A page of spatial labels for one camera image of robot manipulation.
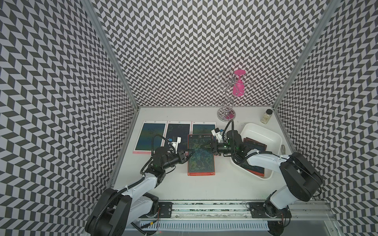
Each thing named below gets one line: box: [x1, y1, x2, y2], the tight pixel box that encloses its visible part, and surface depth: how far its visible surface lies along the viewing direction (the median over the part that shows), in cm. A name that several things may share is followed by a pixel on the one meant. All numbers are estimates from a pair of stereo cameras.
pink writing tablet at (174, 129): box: [160, 120, 193, 154], surface depth 107 cm
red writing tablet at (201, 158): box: [187, 133, 216, 177], surface depth 78 cm
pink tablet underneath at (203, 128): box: [191, 121, 217, 135], surface depth 108 cm
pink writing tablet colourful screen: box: [132, 120, 168, 154], surface depth 107 cm
